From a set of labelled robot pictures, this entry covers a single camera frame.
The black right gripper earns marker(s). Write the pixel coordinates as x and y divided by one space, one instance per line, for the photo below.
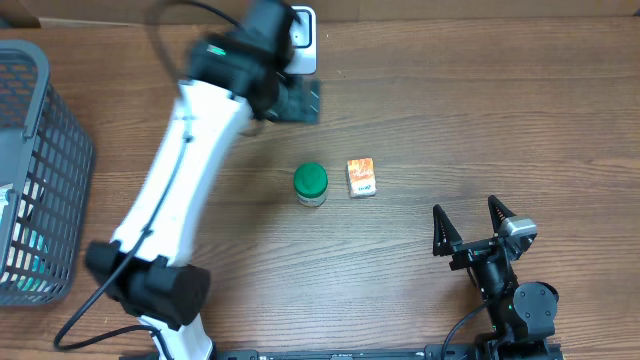
446 241

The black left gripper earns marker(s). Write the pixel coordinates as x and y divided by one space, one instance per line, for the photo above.
308 109

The green lid jar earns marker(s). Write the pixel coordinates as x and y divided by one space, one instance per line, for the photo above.
310 182

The orange tissue pack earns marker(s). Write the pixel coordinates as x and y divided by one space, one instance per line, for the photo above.
361 177

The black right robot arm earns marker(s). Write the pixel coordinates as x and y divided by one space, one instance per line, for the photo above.
521 314

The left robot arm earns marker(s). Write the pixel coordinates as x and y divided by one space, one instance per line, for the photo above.
261 69

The white barcode scanner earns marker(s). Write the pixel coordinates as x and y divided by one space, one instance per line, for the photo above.
303 33

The grey plastic mesh basket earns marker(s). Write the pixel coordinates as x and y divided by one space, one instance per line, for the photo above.
47 163

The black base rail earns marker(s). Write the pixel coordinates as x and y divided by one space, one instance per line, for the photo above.
429 352

